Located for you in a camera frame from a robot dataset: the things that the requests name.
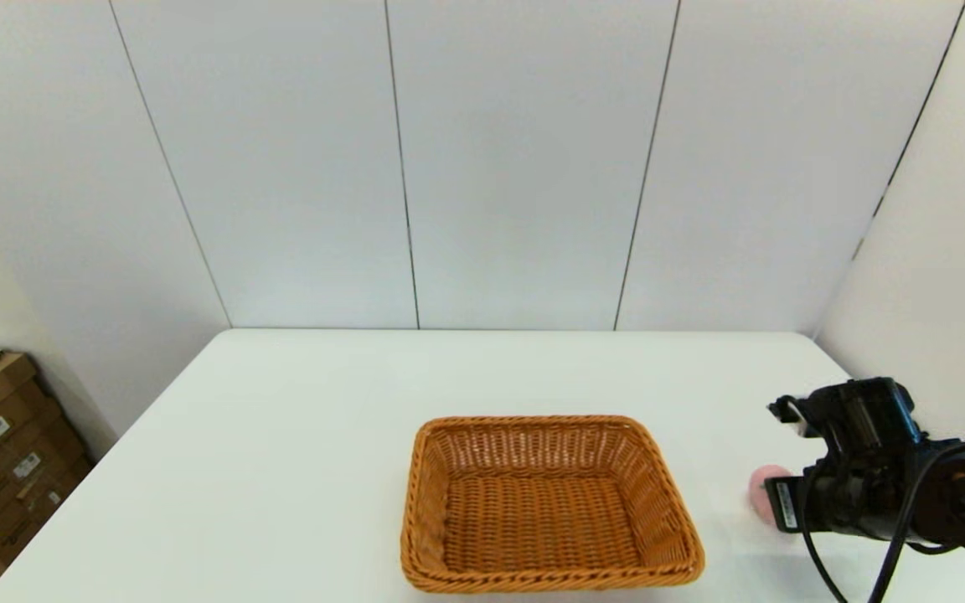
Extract pink toy peach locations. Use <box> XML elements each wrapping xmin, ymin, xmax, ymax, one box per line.
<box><xmin>749</xmin><ymin>465</ymin><xmax>793</xmax><ymax>526</ymax></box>

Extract orange woven wicker basket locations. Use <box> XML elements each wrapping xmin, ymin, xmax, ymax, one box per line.
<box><xmin>400</xmin><ymin>415</ymin><xmax>706</xmax><ymax>594</ymax></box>

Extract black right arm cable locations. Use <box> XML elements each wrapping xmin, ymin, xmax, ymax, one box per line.
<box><xmin>799</xmin><ymin>427</ymin><xmax>965</xmax><ymax>603</ymax></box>

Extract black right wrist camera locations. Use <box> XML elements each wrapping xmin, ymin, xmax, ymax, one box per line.
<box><xmin>767</xmin><ymin>378</ymin><xmax>924</xmax><ymax>457</ymax></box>

